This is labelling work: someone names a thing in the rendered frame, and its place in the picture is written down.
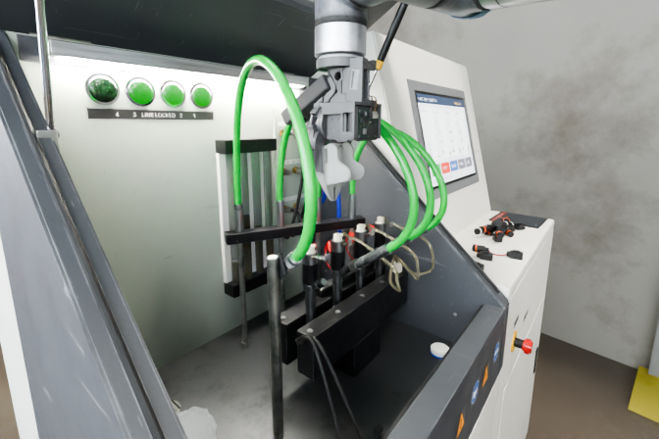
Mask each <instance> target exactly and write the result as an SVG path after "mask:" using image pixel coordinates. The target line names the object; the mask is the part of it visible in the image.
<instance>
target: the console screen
mask: <svg viewBox="0 0 659 439"><path fill-rule="evenodd" d="M407 85H408V91H409V96H410V102H411V107H412V113H413V119H414V124H415V129H416V134H417V140H418V142H419V143H420V144H421V145H422V146H423V147H424V148H425V149H426V150H427V151H428V152H429V154H430V155H431V157H432V158H433V159H434V161H435V163H436V164H437V166H438V168H439V170H440V172H441V174H442V176H443V179H444V182H445V185H446V189H447V195H448V194H450V193H453V192H455V191H457V190H460V189H462V188H464V187H467V186H469V185H472V184H474V183H476V182H479V181H480V180H479V174H478V168H477V162H476V157H475V151H474V145H473V139H472V133H471V128H470V123H469V117H468V111H467V105H466V99H465V93H464V91H462V90H458V89H453V88H449V87H444V86H439V85H435V84H430V83H426V82H421V81H417V80H413V79H408V78H407ZM420 157H421V159H422V160H423V162H424V164H425V166H426V168H427V170H428V173H429V175H430V178H431V183H432V187H433V192H434V200H436V199H438V198H440V193H439V188H438V184H437V181H436V179H435V176H434V174H433V172H432V170H431V168H430V166H429V165H428V163H427V162H426V160H425V159H424V158H423V157H422V155H421V154H420Z"/></svg>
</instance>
